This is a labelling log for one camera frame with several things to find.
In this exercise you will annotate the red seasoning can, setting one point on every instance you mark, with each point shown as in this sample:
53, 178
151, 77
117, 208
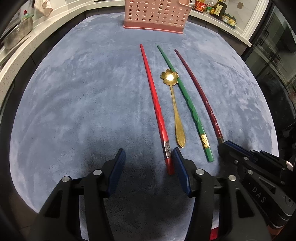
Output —
200, 6

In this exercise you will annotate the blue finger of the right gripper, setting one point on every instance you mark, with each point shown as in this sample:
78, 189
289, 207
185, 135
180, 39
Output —
237, 147

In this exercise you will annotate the dark soy sauce bottle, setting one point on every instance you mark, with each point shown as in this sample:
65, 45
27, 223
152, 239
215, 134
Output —
218, 9

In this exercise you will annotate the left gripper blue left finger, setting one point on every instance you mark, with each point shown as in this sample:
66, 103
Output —
118, 164

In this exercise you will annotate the gold flower spoon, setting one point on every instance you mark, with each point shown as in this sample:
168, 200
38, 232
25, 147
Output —
169, 78

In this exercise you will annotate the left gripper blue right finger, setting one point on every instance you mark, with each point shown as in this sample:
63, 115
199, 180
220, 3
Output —
182, 172

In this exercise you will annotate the steel basin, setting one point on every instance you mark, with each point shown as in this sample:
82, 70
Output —
16, 34

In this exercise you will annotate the red cloth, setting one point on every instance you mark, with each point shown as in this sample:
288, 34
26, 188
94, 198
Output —
214, 234

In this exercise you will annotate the blue grey table mat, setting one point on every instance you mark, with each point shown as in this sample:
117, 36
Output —
90, 97

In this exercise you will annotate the green condiment jar set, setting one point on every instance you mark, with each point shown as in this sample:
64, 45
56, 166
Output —
229, 20

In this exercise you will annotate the green chopstick gold band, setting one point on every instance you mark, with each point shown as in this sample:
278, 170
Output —
197, 121

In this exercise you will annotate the dark red chopstick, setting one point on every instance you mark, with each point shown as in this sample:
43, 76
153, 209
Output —
209, 110

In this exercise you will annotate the pink perforated utensil holder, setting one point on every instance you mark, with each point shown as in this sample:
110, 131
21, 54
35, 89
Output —
159, 15

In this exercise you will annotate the hanging white towel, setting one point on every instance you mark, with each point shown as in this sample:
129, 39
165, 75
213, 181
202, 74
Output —
43, 5

